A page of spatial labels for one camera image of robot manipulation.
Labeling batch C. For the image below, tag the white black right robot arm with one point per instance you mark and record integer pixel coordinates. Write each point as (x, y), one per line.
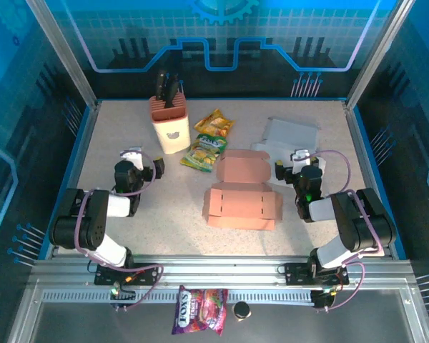
(361, 221)

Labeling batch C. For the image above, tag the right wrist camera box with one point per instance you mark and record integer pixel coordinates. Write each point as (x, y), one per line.
(299, 156)

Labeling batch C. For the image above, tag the small black electronics module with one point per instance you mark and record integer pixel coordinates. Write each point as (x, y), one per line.
(123, 296)
(323, 298)

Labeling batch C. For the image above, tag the purple Fox's berries candy bag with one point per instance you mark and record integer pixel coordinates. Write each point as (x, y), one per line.
(200, 311)

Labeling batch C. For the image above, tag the aluminium cross rail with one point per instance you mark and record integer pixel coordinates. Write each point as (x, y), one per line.
(218, 271)

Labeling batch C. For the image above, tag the blue edged side rail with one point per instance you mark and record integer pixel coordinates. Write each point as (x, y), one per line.
(360, 143)
(83, 143)

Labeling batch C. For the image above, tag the white paper box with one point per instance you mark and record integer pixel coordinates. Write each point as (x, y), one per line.
(289, 130)

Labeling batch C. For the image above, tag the yellow candy bag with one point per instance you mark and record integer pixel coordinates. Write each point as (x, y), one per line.
(214, 123)

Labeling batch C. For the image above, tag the pink paper box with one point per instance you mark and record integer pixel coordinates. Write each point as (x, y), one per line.
(241, 207)

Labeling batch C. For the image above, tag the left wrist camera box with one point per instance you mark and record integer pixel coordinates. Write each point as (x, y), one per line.
(132, 159)

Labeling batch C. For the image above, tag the green Fox's candy bag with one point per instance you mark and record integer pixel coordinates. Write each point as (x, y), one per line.
(203, 153)

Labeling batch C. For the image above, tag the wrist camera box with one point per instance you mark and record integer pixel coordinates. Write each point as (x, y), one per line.
(132, 159)
(299, 156)

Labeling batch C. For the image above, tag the black round cap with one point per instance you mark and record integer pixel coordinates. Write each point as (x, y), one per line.
(241, 311)

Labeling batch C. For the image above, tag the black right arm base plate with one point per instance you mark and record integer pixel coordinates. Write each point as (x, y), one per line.
(296, 274)

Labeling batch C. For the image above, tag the cream knife block pink top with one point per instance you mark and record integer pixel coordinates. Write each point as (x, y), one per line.
(171, 135)

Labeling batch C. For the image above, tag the aluminium frame post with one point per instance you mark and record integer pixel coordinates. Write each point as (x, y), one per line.
(377, 53)
(66, 53)

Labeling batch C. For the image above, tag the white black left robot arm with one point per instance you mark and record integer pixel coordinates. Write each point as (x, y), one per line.
(93, 221)

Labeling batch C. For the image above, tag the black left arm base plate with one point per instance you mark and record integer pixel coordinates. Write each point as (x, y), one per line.
(143, 275)

